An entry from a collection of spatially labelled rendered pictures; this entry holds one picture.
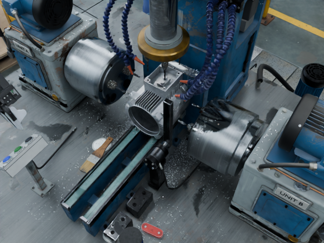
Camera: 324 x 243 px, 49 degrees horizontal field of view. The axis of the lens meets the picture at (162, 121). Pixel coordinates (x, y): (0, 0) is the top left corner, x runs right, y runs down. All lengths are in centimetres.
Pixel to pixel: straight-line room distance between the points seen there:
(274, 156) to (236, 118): 18
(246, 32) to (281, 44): 194
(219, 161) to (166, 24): 49
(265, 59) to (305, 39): 102
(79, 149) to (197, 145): 59
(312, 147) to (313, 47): 248
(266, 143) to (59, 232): 83
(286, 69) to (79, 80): 153
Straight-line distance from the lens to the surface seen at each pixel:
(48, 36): 157
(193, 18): 138
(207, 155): 125
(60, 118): 174
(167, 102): 114
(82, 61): 147
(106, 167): 140
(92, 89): 145
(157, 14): 113
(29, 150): 133
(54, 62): 153
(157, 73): 142
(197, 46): 145
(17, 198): 157
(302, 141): 108
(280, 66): 257
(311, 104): 106
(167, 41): 119
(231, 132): 121
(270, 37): 348
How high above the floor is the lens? 212
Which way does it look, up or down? 53 degrees down
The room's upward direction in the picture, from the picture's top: 1 degrees counter-clockwise
